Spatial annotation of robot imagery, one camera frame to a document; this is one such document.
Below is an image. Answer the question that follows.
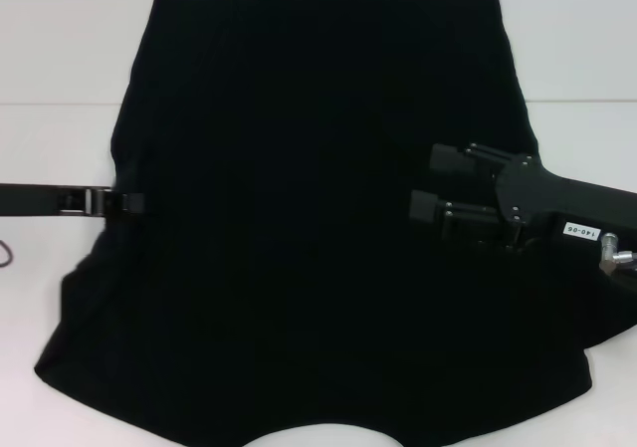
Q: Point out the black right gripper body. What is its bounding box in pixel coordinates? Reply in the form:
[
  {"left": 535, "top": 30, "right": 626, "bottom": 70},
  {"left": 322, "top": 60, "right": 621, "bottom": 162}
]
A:
[{"left": 491, "top": 152, "right": 637, "bottom": 255}]

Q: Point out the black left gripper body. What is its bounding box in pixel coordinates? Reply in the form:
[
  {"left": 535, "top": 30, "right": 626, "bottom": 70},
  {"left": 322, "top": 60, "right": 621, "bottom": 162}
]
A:
[{"left": 0, "top": 182, "right": 95, "bottom": 218}]

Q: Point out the black t-shirt with FREE print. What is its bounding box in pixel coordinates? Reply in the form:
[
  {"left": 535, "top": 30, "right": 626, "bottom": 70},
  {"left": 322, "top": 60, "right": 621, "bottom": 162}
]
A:
[{"left": 33, "top": 0, "right": 637, "bottom": 447}]

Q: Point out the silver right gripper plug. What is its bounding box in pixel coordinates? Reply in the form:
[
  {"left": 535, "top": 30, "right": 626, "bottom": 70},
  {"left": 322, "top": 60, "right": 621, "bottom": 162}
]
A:
[{"left": 598, "top": 232, "right": 637, "bottom": 277}]

